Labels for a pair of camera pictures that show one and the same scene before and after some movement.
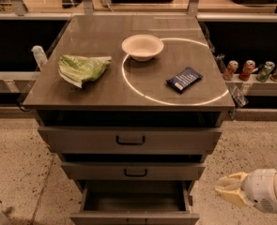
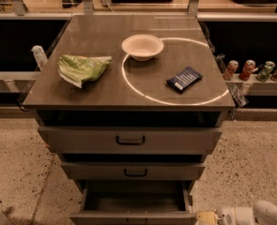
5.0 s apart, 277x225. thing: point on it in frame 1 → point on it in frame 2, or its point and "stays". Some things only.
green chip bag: [80, 69] stays
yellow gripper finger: [235, 196] → [205, 217]
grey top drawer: [130, 141] stays
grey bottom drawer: [135, 202] stays
